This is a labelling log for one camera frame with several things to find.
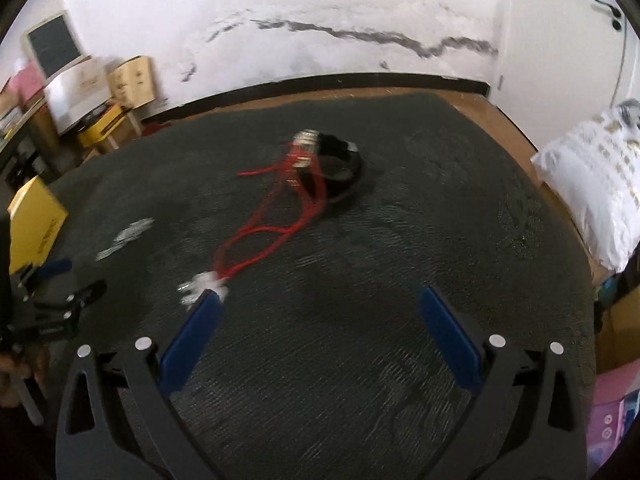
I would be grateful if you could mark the pink box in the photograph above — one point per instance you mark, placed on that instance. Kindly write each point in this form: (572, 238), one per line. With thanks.
(612, 415)

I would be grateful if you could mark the yellow wooden stool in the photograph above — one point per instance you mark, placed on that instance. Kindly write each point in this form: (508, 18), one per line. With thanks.
(100, 129)

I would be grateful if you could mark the white patterned pillow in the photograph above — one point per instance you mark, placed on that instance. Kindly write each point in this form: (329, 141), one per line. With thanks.
(595, 185)

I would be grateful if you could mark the pink bag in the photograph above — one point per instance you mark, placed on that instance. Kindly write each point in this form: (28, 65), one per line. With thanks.
(27, 85)

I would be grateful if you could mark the white panel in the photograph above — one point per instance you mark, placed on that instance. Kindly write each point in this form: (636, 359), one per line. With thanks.
(75, 95)

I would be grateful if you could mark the light wooden box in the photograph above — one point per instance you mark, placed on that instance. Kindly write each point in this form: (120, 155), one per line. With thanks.
(132, 80)

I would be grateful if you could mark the brown cardboard box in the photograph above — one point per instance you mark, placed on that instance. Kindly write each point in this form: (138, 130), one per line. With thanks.
(622, 330)

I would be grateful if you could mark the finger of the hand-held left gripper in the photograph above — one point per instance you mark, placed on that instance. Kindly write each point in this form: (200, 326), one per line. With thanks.
(82, 296)
(52, 266)

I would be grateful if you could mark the person's left hand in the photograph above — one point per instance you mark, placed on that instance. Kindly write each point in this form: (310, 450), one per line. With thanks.
(11, 377)

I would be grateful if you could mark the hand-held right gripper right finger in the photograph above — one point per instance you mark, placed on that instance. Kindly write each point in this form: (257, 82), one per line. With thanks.
(450, 340)

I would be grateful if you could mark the dark grey mat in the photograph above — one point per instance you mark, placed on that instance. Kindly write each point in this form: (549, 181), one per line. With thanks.
(350, 310)

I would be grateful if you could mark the yellow cardboard box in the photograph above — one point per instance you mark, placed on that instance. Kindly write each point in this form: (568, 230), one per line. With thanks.
(35, 222)

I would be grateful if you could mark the black round jewelry box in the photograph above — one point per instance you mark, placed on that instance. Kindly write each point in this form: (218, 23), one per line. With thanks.
(342, 170)

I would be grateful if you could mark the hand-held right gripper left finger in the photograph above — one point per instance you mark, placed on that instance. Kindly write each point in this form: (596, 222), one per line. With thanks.
(192, 345)

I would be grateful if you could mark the framed dark board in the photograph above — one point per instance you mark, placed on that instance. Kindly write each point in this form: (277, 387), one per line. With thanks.
(52, 42)

